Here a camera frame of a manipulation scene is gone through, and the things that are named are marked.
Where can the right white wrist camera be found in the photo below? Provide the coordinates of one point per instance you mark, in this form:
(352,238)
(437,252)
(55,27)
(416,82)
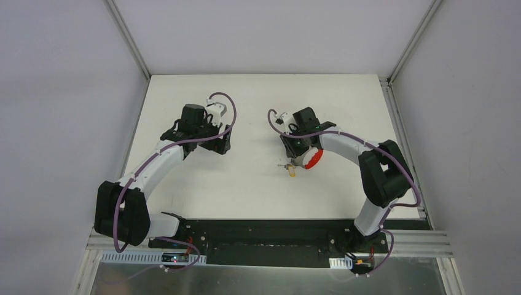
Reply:
(286,121)

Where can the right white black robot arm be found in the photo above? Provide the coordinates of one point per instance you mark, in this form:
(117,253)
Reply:
(385,175)

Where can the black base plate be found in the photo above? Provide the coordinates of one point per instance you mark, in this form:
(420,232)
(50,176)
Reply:
(307,243)

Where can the yellow tagged key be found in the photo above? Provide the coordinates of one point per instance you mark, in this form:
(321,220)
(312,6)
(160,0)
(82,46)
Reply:
(290,168)

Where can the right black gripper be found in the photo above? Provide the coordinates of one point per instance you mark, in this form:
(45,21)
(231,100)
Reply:
(293,147)

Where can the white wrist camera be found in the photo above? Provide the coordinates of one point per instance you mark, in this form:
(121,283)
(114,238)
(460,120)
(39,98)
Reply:
(286,121)
(214,112)

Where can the left controller board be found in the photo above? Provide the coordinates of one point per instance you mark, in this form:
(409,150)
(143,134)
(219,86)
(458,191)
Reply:
(175,258)

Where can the right controller board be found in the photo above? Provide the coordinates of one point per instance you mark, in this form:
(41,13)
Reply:
(361,267)

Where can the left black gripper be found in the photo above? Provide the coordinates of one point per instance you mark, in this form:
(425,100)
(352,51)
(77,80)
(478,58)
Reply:
(219,140)

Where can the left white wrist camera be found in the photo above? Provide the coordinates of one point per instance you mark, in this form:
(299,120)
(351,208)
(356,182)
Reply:
(214,112)

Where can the controller board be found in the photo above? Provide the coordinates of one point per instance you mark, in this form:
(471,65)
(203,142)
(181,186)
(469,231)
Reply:
(175,258)
(361,267)

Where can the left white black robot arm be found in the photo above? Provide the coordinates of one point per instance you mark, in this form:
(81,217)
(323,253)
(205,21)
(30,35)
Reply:
(121,206)

